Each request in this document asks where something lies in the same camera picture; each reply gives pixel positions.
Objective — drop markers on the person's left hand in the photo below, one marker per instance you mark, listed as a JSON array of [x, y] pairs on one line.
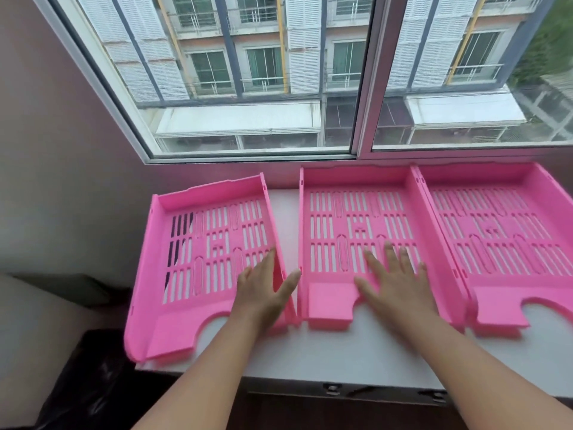
[[257, 300]]

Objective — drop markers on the person's right hand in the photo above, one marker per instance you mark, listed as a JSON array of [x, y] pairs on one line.
[[400, 295]]

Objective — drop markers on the person's left thumb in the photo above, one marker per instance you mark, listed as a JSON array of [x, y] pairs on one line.
[[288, 286]]

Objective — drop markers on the person's right middle finger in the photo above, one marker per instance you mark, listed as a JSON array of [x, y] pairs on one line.
[[391, 259]]

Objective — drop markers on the person's right little finger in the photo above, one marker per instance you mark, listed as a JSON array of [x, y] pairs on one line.
[[422, 273]]

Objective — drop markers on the person's right thumb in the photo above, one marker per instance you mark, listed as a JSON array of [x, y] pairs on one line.
[[366, 288]]

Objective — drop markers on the pink plastic paper tray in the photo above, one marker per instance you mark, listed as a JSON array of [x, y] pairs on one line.
[[353, 219], [497, 228], [210, 246]]

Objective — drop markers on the person's left forearm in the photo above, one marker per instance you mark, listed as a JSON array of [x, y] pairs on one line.
[[210, 376]]

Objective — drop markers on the person's right forearm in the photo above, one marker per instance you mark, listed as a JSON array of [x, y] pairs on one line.
[[483, 380]]

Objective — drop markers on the metal table latch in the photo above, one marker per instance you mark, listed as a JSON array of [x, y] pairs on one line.
[[332, 389], [433, 396]]

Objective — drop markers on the black plastic bag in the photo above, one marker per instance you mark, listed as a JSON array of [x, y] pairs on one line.
[[98, 380]]

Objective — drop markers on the apartment building outside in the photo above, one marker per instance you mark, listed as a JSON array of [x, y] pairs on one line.
[[250, 62]]

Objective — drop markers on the green tree outside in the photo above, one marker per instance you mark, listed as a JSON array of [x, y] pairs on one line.
[[550, 44]]

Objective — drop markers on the white upholstered seat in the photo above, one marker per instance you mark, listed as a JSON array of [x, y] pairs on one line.
[[31, 344]]

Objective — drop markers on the white sliding window frame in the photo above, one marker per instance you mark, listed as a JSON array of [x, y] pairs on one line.
[[365, 129]]

